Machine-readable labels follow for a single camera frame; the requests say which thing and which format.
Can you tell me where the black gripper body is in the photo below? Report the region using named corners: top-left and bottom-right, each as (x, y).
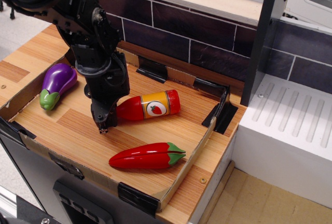
top-left (75, 51), bottom-right (130, 107)

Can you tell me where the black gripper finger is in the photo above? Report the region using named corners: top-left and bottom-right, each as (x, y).
top-left (91, 102), bottom-right (117, 134)

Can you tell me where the red hot sauce bottle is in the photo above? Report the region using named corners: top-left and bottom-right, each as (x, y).
top-left (116, 89), bottom-right (181, 120)

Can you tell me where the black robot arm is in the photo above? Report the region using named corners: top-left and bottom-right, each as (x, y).
top-left (3, 0), bottom-right (130, 134)

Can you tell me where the cardboard fence with black tape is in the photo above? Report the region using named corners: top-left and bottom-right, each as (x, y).
top-left (1, 27), bottom-right (245, 215)

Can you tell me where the purple toy eggplant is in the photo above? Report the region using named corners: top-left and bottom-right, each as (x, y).
top-left (39, 63), bottom-right (77, 110)

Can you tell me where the red toy chili pepper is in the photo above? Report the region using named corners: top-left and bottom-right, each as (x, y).
top-left (108, 142), bottom-right (186, 169)

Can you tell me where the black oven control panel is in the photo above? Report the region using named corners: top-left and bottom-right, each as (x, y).
top-left (52, 180), bottom-right (115, 224)

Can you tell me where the black metal stand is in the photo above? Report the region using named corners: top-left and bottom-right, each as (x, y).
top-left (0, 1), bottom-right (16, 20)

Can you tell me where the white toy sink drainboard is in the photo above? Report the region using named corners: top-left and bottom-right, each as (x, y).
top-left (232, 75), bottom-right (331, 207)

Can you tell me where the dark vertical post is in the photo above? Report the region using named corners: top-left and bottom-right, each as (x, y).
top-left (241, 0), bottom-right (287, 106)

